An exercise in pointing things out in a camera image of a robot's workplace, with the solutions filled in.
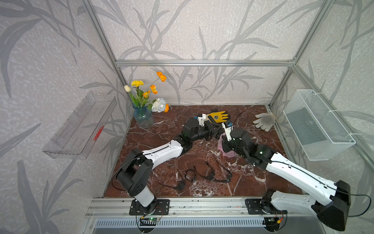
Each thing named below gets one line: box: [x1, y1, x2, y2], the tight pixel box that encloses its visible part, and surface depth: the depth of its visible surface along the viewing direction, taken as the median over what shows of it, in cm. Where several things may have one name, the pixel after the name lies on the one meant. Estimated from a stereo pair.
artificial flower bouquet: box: [123, 71, 170, 114], surface depth 90 cm
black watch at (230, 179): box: [214, 159, 233, 183], surface depth 84 cm
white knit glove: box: [252, 113, 277, 133], surface depth 111 cm
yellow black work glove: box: [207, 111, 229, 124], surface depth 114 cm
